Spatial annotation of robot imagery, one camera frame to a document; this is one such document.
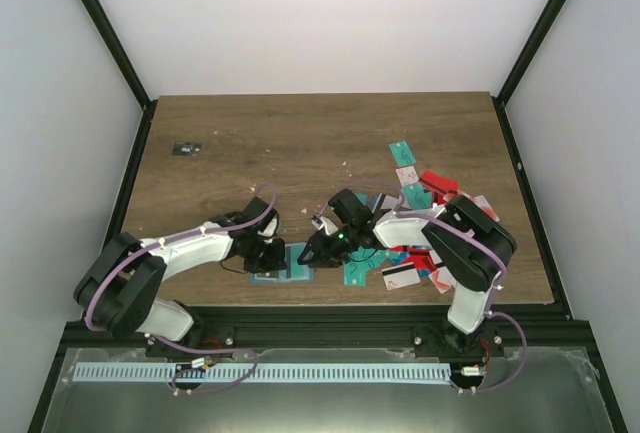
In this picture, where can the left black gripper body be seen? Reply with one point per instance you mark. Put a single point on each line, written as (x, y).
(261, 260)

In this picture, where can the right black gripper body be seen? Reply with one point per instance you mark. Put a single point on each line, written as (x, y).
(336, 251)

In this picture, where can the teal magnetic stripe card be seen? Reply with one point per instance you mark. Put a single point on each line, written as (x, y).
(294, 271)

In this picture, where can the blue leather card holder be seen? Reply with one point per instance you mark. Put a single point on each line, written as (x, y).
(274, 277)

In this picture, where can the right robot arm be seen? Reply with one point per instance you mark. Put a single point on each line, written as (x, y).
(469, 244)

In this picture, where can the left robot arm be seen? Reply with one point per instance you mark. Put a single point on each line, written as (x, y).
(119, 293)

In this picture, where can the white magnetic stripe card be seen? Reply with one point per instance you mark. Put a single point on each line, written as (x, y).
(400, 276)

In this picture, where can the white card with red pattern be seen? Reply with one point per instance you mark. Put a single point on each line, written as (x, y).
(407, 175)

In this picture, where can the teal card top right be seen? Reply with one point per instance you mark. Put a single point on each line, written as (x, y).
(402, 153)

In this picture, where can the small black card far left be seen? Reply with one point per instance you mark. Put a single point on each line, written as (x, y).
(184, 149)

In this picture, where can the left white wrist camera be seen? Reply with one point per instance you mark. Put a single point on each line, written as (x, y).
(271, 228)

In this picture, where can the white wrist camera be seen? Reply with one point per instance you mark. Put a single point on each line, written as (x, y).
(324, 224)
(271, 228)

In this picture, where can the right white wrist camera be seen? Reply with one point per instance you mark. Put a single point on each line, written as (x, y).
(324, 224)

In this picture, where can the black aluminium frame rail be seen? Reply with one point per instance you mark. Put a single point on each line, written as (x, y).
(423, 328)

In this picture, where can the light blue slotted cable duct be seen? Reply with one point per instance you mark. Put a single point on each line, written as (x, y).
(396, 373)

